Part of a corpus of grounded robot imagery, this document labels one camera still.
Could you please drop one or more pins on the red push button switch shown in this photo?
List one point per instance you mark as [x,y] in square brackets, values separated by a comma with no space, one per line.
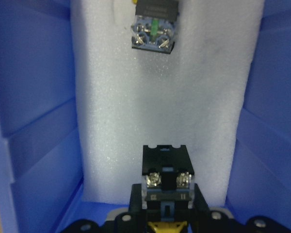
[154,26]

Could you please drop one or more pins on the yellow push button switch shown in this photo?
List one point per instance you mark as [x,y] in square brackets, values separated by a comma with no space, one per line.
[167,188]

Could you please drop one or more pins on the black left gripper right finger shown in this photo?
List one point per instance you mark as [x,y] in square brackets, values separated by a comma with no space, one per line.
[205,219]

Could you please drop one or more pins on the white foam pad left bin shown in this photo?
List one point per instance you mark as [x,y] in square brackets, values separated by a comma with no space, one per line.
[128,98]

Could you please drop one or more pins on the blue left plastic bin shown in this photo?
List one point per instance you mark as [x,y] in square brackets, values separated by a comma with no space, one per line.
[40,155]

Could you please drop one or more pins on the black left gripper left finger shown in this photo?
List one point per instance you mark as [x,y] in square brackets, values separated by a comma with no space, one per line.
[134,219]

